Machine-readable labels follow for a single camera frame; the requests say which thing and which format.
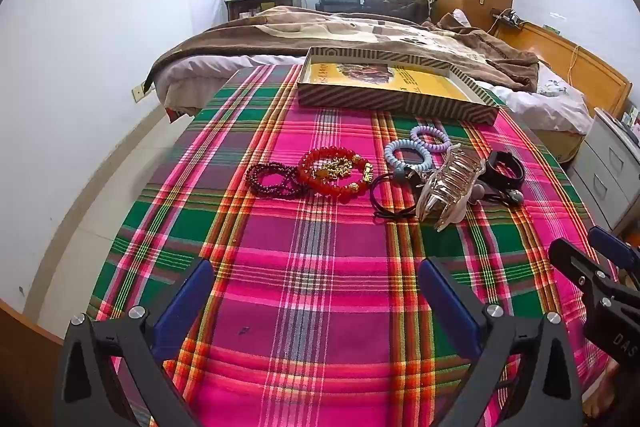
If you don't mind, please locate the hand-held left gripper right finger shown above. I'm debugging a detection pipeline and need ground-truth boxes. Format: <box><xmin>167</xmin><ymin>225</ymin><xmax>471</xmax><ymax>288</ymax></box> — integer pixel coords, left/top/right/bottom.
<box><xmin>417</xmin><ymin>257</ymin><xmax>583</xmax><ymax>427</ymax></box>

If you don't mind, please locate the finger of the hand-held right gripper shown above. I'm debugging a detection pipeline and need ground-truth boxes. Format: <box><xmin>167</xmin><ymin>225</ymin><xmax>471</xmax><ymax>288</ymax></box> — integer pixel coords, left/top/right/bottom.
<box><xmin>587</xmin><ymin>226</ymin><xmax>640</xmax><ymax>270</ymax></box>
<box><xmin>549</xmin><ymin>238</ymin><xmax>618</xmax><ymax>303</ymax></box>

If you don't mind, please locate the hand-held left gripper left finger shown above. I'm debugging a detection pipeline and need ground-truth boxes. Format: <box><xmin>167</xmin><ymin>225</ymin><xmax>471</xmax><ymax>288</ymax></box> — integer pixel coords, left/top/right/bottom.
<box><xmin>54</xmin><ymin>257</ymin><xmax>216</xmax><ymax>427</ymax></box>

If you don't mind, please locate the black wide band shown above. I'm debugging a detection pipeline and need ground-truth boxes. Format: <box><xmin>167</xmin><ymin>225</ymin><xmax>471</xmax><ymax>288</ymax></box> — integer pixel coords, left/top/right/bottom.
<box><xmin>482</xmin><ymin>150</ymin><xmax>526</xmax><ymax>190</ymax></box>

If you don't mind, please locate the black hair tie with balls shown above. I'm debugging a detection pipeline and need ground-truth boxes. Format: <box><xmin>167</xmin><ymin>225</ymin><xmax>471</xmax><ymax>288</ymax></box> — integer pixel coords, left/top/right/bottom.
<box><xmin>467</xmin><ymin>184</ymin><xmax>524</xmax><ymax>208</ymax></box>

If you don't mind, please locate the clear hair claw clip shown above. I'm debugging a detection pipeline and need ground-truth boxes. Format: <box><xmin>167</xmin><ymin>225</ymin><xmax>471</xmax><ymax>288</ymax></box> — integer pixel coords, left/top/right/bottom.
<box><xmin>417</xmin><ymin>146</ymin><xmax>487</xmax><ymax>233</ymax></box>

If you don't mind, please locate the dark red bead bracelet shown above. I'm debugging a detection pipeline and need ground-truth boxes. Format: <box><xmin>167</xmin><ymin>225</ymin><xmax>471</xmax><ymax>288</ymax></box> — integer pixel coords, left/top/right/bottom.
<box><xmin>245</xmin><ymin>161</ymin><xmax>307</xmax><ymax>198</ymax></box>

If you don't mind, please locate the gold bead bracelet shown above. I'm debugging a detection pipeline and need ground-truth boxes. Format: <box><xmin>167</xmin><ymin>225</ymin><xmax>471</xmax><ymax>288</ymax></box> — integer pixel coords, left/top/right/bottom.
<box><xmin>312</xmin><ymin>154</ymin><xmax>375</xmax><ymax>195</ymax></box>

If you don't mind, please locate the blue spiral hair tie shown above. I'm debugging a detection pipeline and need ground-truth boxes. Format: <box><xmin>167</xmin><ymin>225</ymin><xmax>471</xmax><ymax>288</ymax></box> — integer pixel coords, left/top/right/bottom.
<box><xmin>384</xmin><ymin>138</ymin><xmax>432</xmax><ymax>172</ymax></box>

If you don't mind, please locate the purple spiral hair tie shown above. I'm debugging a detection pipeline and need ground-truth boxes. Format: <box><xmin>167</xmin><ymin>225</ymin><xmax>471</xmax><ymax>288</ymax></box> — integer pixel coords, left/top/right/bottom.
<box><xmin>410</xmin><ymin>125</ymin><xmax>451</xmax><ymax>152</ymax></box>

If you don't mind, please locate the striped cardboard box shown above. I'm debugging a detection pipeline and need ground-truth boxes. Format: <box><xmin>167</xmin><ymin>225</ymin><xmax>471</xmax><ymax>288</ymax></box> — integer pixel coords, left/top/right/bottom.
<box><xmin>296</xmin><ymin>47</ymin><xmax>501</xmax><ymax>126</ymax></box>

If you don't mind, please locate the person's foot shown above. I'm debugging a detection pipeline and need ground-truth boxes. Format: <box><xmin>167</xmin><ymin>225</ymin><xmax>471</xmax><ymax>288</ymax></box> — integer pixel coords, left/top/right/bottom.
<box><xmin>582</xmin><ymin>354</ymin><xmax>626</xmax><ymax>420</ymax></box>

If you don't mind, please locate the grey drawer cabinet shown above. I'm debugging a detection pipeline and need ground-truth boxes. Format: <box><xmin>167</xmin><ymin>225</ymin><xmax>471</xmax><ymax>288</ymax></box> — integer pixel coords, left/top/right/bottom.
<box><xmin>567</xmin><ymin>107</ymin><xmax>640</xmax><ymax>233</ymax></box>

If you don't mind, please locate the plaid tablecloth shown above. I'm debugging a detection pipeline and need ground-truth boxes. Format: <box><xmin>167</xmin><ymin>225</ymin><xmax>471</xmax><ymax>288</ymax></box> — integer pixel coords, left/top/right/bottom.
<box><xmin>85</xmin><ymin>64</ymin><xmax>608</xmax><ymax>427</ymax></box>

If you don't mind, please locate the wooden furniture edge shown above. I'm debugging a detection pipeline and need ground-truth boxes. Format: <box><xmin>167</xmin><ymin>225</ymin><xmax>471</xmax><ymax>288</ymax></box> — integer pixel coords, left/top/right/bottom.
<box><xmin>0</xmin><ymin>299</ymin><xmax>63</xmax><ymax>427</ymax></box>

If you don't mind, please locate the power strip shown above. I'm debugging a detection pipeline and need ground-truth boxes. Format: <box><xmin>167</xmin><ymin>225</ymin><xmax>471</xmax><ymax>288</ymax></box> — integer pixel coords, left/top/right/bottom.
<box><xmin>492</xmin><ymin>9</ymin><xmax>523</xmax><ymax>28</ymax></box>

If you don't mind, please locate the brown blanket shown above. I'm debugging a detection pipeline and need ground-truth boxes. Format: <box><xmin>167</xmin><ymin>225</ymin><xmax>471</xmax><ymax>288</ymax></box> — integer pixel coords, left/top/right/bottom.
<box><xmin>150</xmin><ymin>5</ymin><xmax>541</xmax><ymax>94</ymax></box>

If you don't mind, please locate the dark brown sofa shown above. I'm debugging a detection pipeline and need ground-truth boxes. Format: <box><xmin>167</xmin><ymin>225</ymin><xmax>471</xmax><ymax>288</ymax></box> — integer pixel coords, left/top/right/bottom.
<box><xmin>362</xmin><ymin>0</ymin><xmax>431</xmax><ymax>22</ymax></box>

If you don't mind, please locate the wooden side table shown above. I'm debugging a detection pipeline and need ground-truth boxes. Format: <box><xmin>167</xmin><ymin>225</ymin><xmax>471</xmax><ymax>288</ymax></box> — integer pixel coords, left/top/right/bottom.
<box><xmin>225</xmin><ymin>0</ymin><xmax>306</xmax><ymax>22</ymax></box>

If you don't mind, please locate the wooden bed frame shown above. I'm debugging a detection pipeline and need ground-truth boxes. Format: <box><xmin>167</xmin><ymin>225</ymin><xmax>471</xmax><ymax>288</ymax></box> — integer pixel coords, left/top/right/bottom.
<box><xmin>492</xmin><ymin>19</ymin><xmax>633</xmax><ymax>162</ymax></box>

